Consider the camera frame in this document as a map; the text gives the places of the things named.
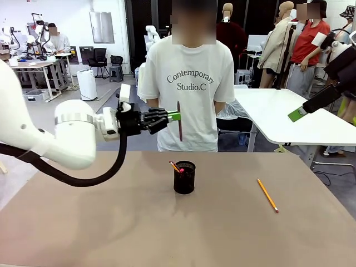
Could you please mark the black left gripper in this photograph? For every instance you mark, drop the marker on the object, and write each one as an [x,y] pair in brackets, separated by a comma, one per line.
[130,119]

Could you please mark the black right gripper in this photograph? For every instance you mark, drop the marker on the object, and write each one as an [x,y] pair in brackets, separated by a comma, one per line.
[343,65]

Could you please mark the yellow pencil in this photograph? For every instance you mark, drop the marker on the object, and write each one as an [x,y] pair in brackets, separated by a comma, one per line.
[267,195]
[174,166]

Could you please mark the person's left forearm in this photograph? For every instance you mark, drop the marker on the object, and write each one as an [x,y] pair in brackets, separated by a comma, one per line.
[220,107]

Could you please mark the person's right forearm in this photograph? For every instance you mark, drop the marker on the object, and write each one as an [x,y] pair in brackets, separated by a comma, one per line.
[153,103]

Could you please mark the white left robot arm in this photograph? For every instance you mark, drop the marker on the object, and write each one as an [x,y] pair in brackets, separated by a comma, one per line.
[72,133]

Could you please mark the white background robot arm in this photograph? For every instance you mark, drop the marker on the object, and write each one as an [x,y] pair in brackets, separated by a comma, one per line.
[151,33]

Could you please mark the black mesh pen holder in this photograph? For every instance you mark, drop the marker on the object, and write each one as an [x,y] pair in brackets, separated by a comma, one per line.
[184,182]

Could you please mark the table with white cloth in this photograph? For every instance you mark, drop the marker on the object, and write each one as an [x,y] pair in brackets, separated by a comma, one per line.
[141,80]

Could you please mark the black tripod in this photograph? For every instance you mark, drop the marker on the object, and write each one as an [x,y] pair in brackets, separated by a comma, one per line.
[286,55]

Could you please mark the person in red shirt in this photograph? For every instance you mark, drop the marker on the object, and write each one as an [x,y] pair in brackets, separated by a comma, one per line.
[308,41]

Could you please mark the gray plastic stool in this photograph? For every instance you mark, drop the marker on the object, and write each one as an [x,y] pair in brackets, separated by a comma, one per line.
[116,73]

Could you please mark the person in white t-shirt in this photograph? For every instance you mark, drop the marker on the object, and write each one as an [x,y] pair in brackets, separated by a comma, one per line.
[192,64]

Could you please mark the black bag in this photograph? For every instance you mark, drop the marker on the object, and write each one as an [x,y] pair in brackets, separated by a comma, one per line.
[116,60]

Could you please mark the mannequin in beige coat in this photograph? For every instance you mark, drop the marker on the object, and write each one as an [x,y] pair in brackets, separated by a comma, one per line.
[275,41]

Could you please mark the black chair seat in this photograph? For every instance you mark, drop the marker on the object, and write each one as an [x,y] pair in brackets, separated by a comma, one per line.
[236,125]

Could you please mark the white air purifier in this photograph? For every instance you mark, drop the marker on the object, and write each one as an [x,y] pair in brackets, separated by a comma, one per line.
[86,84]

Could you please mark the gray step stool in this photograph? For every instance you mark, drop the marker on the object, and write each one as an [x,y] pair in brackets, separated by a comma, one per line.
[244,76]

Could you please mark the clear plastic bag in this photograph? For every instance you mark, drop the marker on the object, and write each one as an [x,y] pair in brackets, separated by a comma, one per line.
[239,109]

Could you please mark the black office chair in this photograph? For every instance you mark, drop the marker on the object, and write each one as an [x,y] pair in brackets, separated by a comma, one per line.
[98,55]

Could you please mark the white monitor back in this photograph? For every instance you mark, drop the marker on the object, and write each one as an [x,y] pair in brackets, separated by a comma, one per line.
[254,41]

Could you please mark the dark standing board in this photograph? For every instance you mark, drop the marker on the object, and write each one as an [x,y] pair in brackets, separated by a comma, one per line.
[84,54]

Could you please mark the mannequin in dark red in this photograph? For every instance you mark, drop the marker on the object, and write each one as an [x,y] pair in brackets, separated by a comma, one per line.
[233,36]

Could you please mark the white lab desk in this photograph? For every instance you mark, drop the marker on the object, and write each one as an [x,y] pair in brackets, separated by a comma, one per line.
[65,55]

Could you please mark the clear plastic bin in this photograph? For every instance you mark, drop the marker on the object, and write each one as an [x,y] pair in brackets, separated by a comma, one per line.
[36,96]

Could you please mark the seated person in white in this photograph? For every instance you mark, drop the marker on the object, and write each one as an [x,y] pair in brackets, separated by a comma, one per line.
[59,41]

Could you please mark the brown top lab desk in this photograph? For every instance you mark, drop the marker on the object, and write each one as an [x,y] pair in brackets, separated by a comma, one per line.
[30,65]

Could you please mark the light wooden leg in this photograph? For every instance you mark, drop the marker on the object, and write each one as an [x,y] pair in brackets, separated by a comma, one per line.
[3,167]

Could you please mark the small white background robot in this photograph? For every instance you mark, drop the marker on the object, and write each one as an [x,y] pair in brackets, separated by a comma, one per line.
[9,36]

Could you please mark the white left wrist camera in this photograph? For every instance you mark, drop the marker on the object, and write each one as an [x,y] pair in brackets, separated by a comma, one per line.
[124,93]

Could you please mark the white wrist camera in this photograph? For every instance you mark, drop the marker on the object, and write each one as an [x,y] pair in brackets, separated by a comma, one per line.
[319,39]
[124,93]

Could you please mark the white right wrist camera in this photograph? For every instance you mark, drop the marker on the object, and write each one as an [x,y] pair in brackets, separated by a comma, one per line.
[319,39]

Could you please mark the metal wall panel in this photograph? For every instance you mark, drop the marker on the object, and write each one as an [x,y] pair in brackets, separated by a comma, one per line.
[101,27]

